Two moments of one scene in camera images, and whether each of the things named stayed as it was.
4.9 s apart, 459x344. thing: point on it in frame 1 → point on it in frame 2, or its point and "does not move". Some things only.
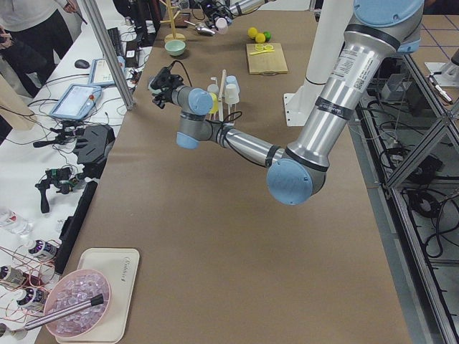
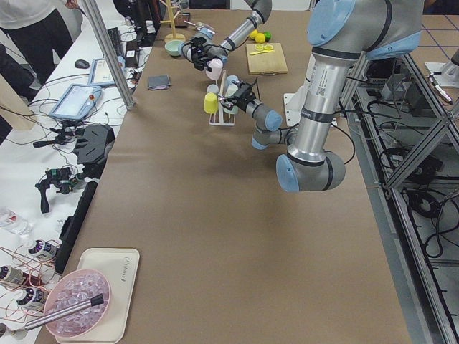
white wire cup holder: x=229 y=117 does not move
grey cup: x=213 y=87 does not move
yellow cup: x=216 y=103 does not move
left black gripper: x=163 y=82 → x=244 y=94
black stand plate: x=92 y=142 does not move
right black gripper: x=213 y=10 → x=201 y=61
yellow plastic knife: x=261 y=51 does not move
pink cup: x=221 y=25 → x=216 y=67
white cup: x=232 y=94 does not move
